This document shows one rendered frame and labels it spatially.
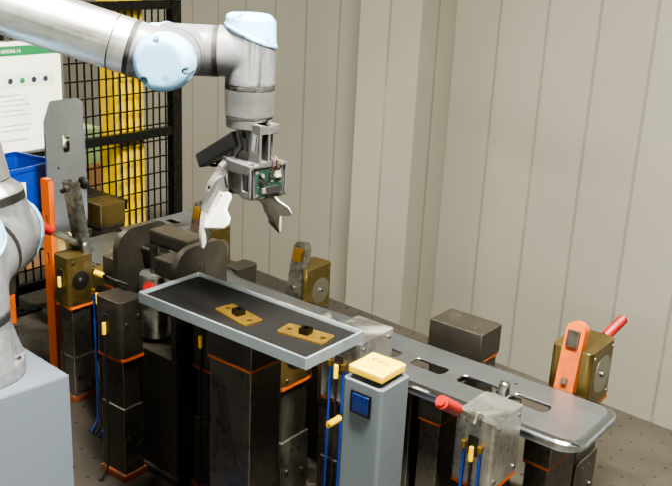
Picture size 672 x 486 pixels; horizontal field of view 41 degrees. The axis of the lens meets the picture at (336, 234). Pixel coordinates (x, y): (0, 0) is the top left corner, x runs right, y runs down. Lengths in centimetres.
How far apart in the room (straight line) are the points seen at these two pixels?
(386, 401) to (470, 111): 240
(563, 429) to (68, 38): 96
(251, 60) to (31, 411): 60
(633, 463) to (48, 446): 123
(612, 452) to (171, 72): 134
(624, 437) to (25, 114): 174
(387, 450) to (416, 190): 232
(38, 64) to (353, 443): 161
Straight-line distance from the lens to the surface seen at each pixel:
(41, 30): 125
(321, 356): 133
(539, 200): 347
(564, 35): 336
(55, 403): 143
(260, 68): 134
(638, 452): 215
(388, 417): 131
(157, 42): 120
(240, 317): 144
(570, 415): 159
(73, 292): 209
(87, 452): 201
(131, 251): 181
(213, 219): 138
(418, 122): 351
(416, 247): 367
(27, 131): 263
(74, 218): 207
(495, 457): 143
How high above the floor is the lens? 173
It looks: 18 degrees down
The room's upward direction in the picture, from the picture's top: 3 degrees clockwise
